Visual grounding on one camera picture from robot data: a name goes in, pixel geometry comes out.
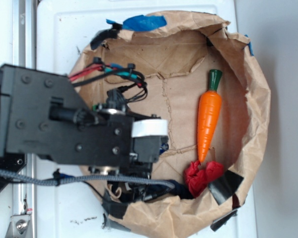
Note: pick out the brown paper bag basket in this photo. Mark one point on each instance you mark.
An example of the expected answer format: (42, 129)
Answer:
(176, 60)

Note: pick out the red crumpled paper ball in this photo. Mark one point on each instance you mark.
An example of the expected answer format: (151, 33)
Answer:
(198, 179)

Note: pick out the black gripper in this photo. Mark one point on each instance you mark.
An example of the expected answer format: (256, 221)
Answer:
(41, 113)

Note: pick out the orange plastic toy carrot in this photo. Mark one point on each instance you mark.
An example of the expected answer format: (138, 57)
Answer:
(208, 114)

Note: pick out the blue masking tape piece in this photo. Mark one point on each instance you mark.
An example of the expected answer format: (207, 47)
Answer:
(141, 23)

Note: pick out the aluminium frame rail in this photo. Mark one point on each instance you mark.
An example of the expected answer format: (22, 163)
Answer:
(24, 12)

